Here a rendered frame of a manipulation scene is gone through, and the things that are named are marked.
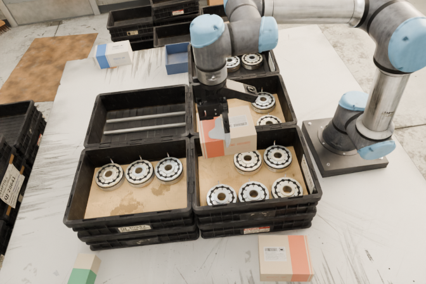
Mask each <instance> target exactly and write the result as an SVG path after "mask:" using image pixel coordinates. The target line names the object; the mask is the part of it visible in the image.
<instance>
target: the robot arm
mask: <svg viewBox="0 0 426 284"><path fill-rule="evenodd" d="M223 1H224V11H225V14H226V15H227V17H228V20H229V23H223V20H222V18H221V17H220V16H217V15H209V14H206V15H201V16H198V17H196V18H195V19H194V20H193V21H192V22H191V25H190V35H191V45H192V48H193V55H194V59H195V66H196V71H197V76H194V77H192V79H193V87H194V90H195V96H196V101H197V109H198V116H199V119H200V121H201V120H212V119H214V117H218V116H220V115H222V118H220V117H218V118H217V119H216V120H215V128H213V129H212V130H211V131H209V138H211V139H223V140H225V142H226V147H227V148H228V147H229V144H230V142H231V135H230V128H229V118H228V114H229V109H228V101H227V99H228V97H231V98H236V99H239V100H243V101H247V102H251V103H255V101H256V99H257V98H258V94H257V91H256V88H255V87H254V86H249V85H247V84H243V83H240V82H236V81H232V80H229V79H227V66H226V58H227V57H232V56H239V55H246V54H251V53H261V52H262V51H268V50H271V49H274V48H275V47H276V46H277V44H278V26H277V24H345V26H346V27H348V28H358V29H361V30H363V31H365V32H366V33H367V34H368V35H369V36H370V37H371V39H372V40H373V41H374V42H375V44H376V47H375V52H374V55H373V63H374V65H375V66H376V71H375V75H374V78H373V82H372V85H371V89H370V93H369V94H367V93H364V92H361V91H348V92H346V93H344V94H343V95H342V97H341V99H340V100H339V103H338V106H337V109H336V111H335V114H334V116H333V119H332V120H331V121H329V123H327V125H326V126H325V128H324V130H323V139H324V140H325V142H326V143H327V144H328V145H329V146H331V147H332V148H334V149H336V150H339V151H343V152H349V151H352V150H355V149H357V152H358V153H359V155H360V156H361V158H363V159H365V160H374V159H378V158H381V157H384V156H386V155H388V154H390V153H391V152H393V151H394V150H395V148H396V144H395V141H394V140H393V139H392V134H393V132H394V123H393V121H392V120H393V118H394V115H395V113H396V110H397V108H398V105H399V102H400V101H401V98H402V95H403V93H404V90H405V87H406V85H407V83H408V80H409V78H410V75H411V74H412V73H414V72H416V71H417V70H420V69H422V68H424V67H426V16H424V15H423V14H422V13H421V12H420V11H418V10H417V9H416V8H415V7H414V6H413V5H412V4H411V3H410V2H409V1H408V0H223ZM205 113H206V115H205ZM221 121H223V127H222V123H221Z"/></svg>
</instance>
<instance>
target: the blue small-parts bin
mask: <svg viewBox="0 0 426 284"><path fill-rule="evenodd" d="M189 44H190V42H181V43H176V44H168V45H165V67H166V71H167V75H172V74H181V73H186V72H188V45H189Z"/></svg>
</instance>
